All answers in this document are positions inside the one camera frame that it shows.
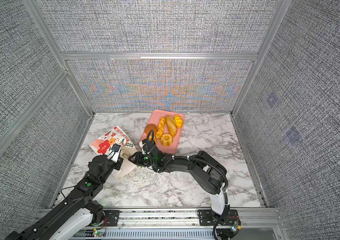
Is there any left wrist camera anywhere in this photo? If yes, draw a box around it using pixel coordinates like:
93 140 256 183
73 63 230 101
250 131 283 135
109 143 122 163

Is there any small yellow fake bread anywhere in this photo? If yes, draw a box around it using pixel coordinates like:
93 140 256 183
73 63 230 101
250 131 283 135
160 133 173 147

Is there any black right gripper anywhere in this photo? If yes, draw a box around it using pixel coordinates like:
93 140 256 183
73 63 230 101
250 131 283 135
127 152 157 168

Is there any pink plastic tray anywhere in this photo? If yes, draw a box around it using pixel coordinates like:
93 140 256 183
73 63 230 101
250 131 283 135
140 110 185 154

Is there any white floral paper bag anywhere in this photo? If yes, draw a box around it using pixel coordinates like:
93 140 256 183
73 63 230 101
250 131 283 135
89 126 137 179

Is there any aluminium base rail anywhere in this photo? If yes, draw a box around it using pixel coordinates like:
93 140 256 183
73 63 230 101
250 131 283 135
31 206 285 240

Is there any long orange fake bread loaf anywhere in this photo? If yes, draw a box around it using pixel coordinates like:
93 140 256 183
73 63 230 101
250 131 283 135
165 115 178 137

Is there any yellow twisted fake bread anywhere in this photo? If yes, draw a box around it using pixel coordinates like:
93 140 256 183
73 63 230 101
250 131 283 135
155 117 165 139

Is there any yellow striped oval fake bread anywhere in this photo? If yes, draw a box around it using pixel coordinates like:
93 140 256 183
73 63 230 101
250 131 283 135
174 115 183 129

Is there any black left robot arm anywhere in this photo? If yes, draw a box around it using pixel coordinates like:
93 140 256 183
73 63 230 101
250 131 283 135
6 155 123 240

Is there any round brown fake bun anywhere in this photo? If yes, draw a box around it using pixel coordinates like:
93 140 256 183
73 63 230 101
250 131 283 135
144 124 157 135

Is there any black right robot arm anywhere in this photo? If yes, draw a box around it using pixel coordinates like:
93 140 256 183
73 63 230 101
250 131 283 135
128 141 230 225

